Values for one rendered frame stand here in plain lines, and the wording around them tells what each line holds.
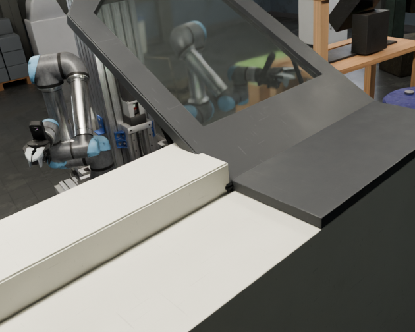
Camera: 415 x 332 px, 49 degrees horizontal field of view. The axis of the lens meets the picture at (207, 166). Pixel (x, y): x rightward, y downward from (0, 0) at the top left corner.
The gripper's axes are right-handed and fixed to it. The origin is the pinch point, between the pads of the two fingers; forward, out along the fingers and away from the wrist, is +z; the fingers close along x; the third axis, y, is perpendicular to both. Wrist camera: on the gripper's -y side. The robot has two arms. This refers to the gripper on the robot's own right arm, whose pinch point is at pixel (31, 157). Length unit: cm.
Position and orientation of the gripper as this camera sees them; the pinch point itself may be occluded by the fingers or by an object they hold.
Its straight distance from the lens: 164.9
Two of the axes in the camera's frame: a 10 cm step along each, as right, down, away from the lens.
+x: -9.9, 0.3, -1.4
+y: -0.3, 9.0, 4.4
